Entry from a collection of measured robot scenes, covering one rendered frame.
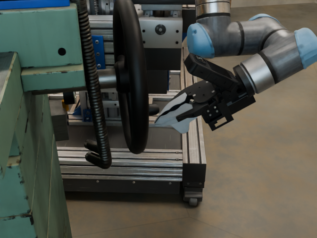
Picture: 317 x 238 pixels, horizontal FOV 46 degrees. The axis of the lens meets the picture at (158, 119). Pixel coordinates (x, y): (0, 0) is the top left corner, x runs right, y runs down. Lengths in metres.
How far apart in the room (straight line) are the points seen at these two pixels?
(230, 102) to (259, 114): 1.46
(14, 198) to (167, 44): 0.78
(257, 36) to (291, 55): 0.10
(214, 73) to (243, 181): 1.06
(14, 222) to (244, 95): 0.50
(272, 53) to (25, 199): 0.52
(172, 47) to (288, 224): 0.83
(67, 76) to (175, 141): 1.03
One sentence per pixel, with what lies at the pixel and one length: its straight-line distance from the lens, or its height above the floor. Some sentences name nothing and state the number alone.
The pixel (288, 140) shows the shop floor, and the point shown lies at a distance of 2.07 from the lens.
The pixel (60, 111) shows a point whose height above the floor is 0.62.
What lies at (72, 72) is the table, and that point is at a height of 0.87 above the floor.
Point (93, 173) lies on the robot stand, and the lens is 1.50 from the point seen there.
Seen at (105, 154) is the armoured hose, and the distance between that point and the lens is 0.76.
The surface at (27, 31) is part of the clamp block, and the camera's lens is 0.60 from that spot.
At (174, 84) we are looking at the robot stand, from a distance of 2.06.
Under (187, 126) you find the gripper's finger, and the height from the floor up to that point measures 0.68.
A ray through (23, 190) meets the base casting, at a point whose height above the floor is 0.76.
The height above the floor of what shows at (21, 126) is 0.82.
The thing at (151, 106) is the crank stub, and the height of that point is 0.72.
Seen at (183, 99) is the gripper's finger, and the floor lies 0.73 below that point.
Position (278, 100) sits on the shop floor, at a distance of 2.44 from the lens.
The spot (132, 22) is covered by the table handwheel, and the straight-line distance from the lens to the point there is 0.59.
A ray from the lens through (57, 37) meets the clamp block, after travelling 0.60.
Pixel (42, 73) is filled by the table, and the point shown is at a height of 0.87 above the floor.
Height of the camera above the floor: 1.10
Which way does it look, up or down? 31 degrees down
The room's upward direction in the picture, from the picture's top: straight up
